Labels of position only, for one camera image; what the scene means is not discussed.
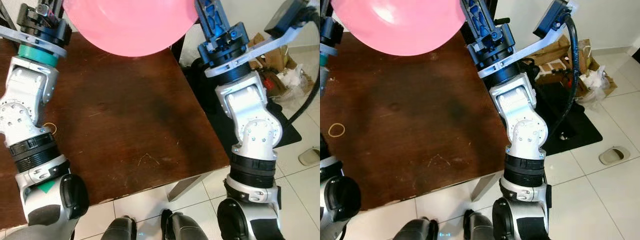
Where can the robot left leg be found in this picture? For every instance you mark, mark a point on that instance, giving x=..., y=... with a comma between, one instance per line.
x=415, y=231
x=120, y=230

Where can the clear plastic bag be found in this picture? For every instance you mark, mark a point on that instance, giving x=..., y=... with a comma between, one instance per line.
x=594, y=77
x=295, y=77

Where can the beige slipper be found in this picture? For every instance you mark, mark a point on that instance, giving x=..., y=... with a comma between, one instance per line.
x=310, y=157
x=612, y=156

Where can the brown cardboard box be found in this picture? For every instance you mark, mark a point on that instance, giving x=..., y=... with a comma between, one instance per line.
x=555, y=56
x=276, y=59

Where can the yellow rubber band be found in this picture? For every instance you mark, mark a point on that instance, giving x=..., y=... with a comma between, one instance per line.
x=329, y=130
x=55, y=128

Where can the dark wooden table leg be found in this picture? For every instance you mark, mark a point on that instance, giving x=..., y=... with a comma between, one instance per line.
x=484, y=186
x=187, y=186

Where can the robot leg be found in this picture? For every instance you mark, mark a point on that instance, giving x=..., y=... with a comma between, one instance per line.
x=185, y=231
x=415, y=231
x=477, y=230
x=120, y=230

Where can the pink plastic plate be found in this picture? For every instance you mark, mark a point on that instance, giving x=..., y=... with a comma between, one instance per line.
x=400, y=25
x=130, y=25

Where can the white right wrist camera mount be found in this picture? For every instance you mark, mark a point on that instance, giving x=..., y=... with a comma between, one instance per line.
x=270, y=42
x=537, y=45

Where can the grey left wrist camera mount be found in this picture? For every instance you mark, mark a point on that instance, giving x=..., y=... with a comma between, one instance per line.
x=327, y=49
x=12, y=35

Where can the robot right leg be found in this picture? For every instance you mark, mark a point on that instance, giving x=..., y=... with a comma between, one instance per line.
x=477, y=230
x=185, y=231

